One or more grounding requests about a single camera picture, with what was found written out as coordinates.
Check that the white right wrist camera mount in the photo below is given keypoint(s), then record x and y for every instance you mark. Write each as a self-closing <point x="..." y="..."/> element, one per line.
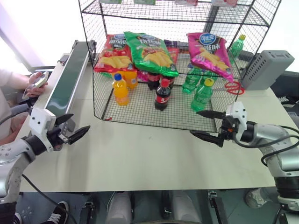
<point x="238" y="112"/>

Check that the pink potato chips bag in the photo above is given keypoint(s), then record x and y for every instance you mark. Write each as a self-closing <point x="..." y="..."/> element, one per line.
<point x="208" y="51"/>

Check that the green potato chips bag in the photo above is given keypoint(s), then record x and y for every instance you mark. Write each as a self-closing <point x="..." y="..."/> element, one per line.
<point x="149" y="53"/>

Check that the green conveyor belt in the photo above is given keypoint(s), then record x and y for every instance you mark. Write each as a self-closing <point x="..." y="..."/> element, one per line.
<point x="67" y="77"/>

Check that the cola bottle red cap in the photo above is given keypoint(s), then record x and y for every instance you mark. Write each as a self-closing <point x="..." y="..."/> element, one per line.
<point x="162" y="98"/>

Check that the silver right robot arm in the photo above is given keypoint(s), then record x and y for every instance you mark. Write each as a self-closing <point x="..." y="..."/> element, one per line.
<point x="268" y="134"/>

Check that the green soda bottle yellow cap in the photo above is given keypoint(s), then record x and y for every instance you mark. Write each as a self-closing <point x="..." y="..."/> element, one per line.
<point x="237" y="47"/>
<point x="201" y="98"/>

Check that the black white sneaker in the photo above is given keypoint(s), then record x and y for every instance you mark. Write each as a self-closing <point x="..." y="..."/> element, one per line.
<point x="288" y="100"/>

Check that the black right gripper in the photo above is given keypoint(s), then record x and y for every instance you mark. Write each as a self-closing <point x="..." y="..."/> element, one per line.
<point x="226" y="130"/>

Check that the person bare hand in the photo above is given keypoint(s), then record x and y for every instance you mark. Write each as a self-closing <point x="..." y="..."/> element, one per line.
<point x="35" y="91"/>

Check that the white rounded shape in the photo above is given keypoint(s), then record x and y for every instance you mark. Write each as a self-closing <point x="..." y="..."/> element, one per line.
<point x="185" y="207"/>
<point x="119" y="207"/>

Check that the pink snack packet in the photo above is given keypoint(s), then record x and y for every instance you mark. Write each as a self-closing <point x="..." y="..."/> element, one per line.
<point x="142" y="76"/>

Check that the black canvas sneaker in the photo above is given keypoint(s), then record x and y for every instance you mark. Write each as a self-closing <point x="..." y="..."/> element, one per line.
<point x="58" y="212"/>
<point x="17" y="219"/>

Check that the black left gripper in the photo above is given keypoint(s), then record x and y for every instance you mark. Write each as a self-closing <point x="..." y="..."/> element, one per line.
<point x="55" y="136"/>

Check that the red potato chips bag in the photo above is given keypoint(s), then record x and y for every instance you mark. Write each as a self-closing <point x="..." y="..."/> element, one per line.
<point x="114" y="53"/>

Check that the black table leg bracket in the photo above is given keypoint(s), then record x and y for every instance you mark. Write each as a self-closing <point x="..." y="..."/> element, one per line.
<point x="216" y="205"/>
<point x="89" y="210"/>

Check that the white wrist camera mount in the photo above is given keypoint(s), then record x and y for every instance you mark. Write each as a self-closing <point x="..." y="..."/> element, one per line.
<point x="40" y="121"/>
<point x="238" y="112"/>

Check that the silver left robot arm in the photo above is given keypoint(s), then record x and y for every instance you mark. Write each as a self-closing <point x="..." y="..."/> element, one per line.
<point x="14" y="163"/>

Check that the green snack box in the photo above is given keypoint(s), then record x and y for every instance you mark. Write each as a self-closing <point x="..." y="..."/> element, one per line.
<point x="111" y="1"/>
<point x="144" y="2"/>

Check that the grey vented plastic box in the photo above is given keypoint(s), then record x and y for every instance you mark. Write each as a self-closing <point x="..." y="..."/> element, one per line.
<point x="268" y="70"/>

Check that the green snack packet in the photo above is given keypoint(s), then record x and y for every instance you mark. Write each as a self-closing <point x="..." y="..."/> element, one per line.
<point x="106" y="74"/>

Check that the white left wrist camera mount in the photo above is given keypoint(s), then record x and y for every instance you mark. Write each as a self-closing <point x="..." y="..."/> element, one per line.
<point x="40" y="121"/>

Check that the orange soda bottle blue cap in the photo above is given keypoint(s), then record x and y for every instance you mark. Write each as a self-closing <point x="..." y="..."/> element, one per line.
<point x="121" y="93"/>

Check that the red snack packet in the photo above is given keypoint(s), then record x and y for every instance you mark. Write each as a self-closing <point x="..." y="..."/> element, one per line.
<point x="174" y="54"/>

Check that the purple snack packet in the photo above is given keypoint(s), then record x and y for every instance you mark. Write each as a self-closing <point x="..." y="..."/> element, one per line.
<point x="174" y="43"/>

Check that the white sleeved person forearm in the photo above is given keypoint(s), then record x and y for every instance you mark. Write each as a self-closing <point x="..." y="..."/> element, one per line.
<point x="11" y="78"/>

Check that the pink white snack box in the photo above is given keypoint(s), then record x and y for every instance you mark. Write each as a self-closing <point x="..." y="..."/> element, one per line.
<point x="224" y="2"/>

